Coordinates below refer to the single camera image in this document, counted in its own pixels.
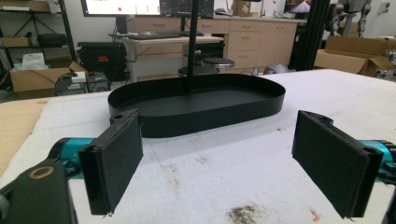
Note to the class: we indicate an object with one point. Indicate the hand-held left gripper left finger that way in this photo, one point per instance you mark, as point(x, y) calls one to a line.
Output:
point(112, 165)

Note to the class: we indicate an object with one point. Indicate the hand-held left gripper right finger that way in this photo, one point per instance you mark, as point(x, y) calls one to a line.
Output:
point(333, 161)

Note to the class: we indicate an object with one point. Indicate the black oval tray stand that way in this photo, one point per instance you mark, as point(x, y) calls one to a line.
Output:
point(199, 105)

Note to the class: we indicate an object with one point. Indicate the white table cloth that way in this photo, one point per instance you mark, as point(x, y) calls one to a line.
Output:
point(236, 155)

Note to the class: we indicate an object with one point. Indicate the black equipment case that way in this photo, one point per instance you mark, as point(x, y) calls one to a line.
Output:
point(102, 59)

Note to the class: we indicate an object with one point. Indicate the large open cardboard box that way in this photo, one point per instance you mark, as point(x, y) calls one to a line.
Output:
point(355, 56)

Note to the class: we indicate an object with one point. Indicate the black keyboard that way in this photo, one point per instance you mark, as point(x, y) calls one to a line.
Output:
point(154, 36)

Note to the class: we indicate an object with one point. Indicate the light wooden desk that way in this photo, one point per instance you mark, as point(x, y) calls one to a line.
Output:
point(174, 42)

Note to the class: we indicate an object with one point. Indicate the black bag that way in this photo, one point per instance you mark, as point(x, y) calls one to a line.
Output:
point(52, 39)

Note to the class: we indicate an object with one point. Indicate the black metal shelf rack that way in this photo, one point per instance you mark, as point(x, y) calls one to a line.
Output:
point(67, 31)

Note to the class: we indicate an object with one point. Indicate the wooden drawer cabinet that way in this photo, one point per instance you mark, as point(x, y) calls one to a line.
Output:
point(249, 43)

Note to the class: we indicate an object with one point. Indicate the dark computer monitor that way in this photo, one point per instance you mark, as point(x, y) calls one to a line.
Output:
point(186, 7)

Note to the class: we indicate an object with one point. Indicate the small cardboard box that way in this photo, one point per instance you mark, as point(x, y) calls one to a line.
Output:
point(243, 7)

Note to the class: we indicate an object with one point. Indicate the black aluminium frame post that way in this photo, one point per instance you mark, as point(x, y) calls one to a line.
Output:
point(313, 34)

